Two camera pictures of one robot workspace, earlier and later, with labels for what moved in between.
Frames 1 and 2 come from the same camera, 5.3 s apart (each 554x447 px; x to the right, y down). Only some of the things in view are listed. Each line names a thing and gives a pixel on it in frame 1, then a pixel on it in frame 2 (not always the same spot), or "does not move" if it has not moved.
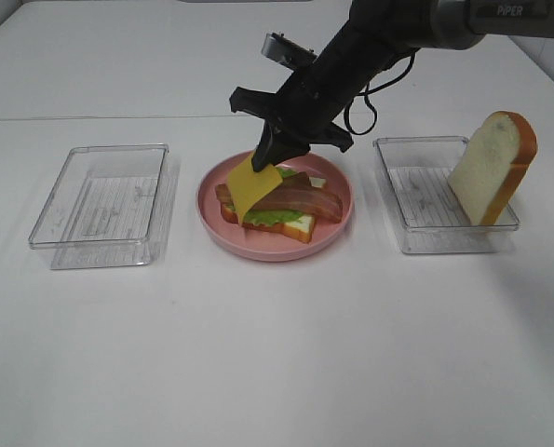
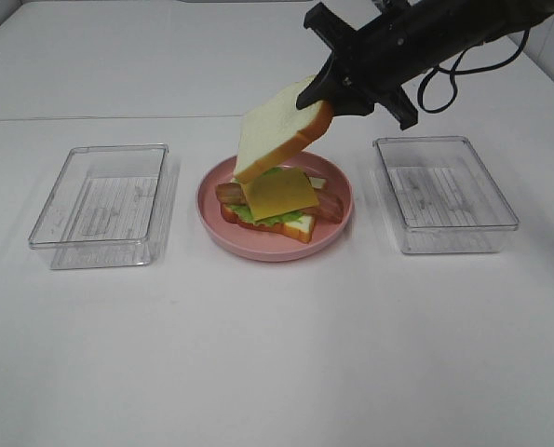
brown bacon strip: [296, 183] -> [230, 194]
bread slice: [302, 227] does not move
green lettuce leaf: [267, 216] does not move
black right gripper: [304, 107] -> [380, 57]
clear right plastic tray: [427, 214] does not move
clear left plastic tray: [106, 207] does not move
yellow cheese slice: [247, 184] -> [279, 193]
